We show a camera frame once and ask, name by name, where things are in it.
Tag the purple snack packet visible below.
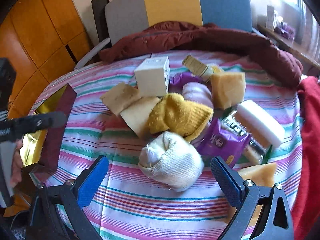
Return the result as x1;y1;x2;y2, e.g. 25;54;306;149
196;119;252;168
168;72;202;94

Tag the white foam block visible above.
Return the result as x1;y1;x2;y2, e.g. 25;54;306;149
235;100;285;148

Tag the white sock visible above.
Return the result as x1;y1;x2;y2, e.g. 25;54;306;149
138;132;204;192

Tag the yellow sponge chunk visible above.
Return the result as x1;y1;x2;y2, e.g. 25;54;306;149
210;72;246;110

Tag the pink striped sock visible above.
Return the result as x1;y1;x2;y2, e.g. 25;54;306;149
182;82;214;109

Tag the white cardboard box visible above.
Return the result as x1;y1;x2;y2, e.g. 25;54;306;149
134;56;170;97

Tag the small green white carton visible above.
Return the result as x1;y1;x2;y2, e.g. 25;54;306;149
182;55;214;82

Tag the cracker packet green trim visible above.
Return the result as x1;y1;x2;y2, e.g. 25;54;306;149
220;107;272;165

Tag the person's left hand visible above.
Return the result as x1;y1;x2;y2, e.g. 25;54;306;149
10;140;23;187

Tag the tan sponge at edge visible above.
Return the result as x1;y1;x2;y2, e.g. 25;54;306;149
224;163;277;226

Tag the gold tray with maroon rim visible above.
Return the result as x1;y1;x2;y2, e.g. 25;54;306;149
18;83;78;173

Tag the striped pink green bedspread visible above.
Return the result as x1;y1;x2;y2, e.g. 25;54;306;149
32;55;302;239

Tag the red blanket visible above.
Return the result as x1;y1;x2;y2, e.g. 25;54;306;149
291;76;319;239

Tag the orange wooden wardrobe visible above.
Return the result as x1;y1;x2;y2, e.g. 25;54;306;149
1;0;93;118

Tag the wooden side shelf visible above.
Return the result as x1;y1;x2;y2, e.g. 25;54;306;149
256;4;320;69

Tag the maroon puffer jacket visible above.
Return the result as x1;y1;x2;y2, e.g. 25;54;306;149
99;21;303;88

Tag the grey yellow blue chair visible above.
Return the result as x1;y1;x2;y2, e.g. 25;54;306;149
74;0;261;69

